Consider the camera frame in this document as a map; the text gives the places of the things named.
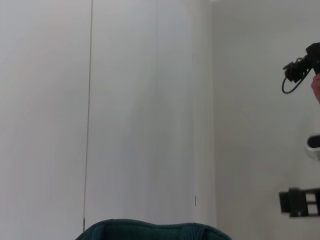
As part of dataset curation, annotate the dark teal fabric lunch bag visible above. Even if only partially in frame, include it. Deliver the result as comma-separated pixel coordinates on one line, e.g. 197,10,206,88
74,218,233,240

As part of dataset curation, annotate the white robot head camera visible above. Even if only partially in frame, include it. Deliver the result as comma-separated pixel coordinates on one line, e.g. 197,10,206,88
304,134,320,160

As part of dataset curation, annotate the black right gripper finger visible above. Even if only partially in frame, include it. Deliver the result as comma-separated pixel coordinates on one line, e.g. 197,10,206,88
278,186,320,219

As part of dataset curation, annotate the black rig cable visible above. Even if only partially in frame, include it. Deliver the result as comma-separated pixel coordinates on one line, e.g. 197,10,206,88
281,68,311,95

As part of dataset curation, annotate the person's hand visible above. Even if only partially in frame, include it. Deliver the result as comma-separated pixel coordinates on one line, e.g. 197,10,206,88
310,73,320,105

